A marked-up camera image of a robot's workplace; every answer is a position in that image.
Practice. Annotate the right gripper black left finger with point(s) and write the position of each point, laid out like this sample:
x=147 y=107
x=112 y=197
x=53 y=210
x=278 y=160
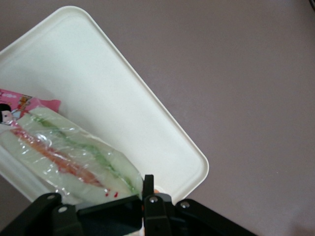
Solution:
x=49 y=218

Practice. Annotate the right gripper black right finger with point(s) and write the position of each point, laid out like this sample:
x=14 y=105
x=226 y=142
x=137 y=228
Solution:
x=157 y=216

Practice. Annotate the plastic sandwich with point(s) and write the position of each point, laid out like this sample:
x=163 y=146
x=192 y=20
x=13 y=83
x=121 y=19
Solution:
x=73 y=152

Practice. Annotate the cream plastic serving tray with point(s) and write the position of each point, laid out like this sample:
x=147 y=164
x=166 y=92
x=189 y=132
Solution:
x=98 y=86

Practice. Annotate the pink cartoon snack pack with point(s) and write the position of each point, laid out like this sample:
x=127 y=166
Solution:
x=14 y=103

